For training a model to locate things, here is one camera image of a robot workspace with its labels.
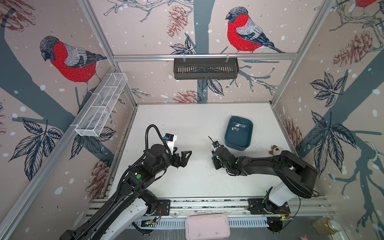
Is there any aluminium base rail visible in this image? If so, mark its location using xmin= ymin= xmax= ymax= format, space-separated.
xmin=86 ymin=196 xmax=331 ymax=230

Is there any pink plastic box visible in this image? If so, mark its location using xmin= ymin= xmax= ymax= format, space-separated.
xmin=185 ymin=214 xmax=231 ymax=240

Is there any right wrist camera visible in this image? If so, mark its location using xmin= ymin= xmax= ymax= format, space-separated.
xmin=212 ymin=141 xmax=221 ymax=150

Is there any black wire hanging basket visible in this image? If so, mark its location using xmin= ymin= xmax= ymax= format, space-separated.
xmin=173 ymin=57 xmax=240 ymax=81

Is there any white mesh wall shelf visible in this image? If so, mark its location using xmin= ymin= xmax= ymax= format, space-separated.
xmin=75 ymin=73 xmax=128 ymax=137

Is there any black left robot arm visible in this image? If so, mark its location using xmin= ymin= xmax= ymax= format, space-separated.
xmin=60 ymin=125 xmax=192 ymax=240

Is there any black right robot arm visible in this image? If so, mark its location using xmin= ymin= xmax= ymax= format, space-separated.
xmin=212 ymin=143 xmax=318 ymax=214

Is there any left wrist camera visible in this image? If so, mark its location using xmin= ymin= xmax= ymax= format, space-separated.
xmin=164 ymin=133 xmax=177 ymax=155

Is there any teal plastic tray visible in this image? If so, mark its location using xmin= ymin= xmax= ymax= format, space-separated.
xmin=225 ymin=116 xmax=254 ymax=151

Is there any amber glass jar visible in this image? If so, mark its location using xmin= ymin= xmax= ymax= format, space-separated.
xmin=312 ymin=218 xmax=343 ymax=235

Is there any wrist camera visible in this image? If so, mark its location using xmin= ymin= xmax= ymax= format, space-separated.
xmin=164 ymin=133 xmax=177 ymax=155
xmin=212 ymin=141 xmax=221 ymax=150

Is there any brown plush dog toy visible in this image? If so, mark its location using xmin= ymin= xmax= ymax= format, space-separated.
xmin=269 ymin=145 xmax=283 ymax=156

